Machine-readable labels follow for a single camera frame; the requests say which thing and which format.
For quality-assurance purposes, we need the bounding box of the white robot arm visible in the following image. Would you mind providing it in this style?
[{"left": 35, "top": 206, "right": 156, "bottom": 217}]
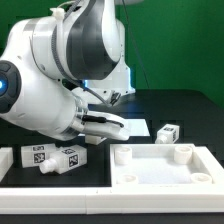
[{"left": 0, "top": 0, "right": 134, "bottom": 141}]

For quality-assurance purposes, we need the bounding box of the white sheet with tags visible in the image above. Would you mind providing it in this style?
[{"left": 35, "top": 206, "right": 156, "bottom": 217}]
[{"left": 128, "top": 119, "right": 150, "bottom": 136}]

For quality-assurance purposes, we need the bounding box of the white L-shaped obstacle fence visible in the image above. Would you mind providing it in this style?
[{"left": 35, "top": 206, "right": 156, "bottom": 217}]
[{"left": 0, "top": 145, "right": 224, "bottom": 215}]

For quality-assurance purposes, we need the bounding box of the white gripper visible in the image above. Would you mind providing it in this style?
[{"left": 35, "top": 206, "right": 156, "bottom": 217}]
[{"left": 75, "top": 111, "right": 130, "bottom": 141}]

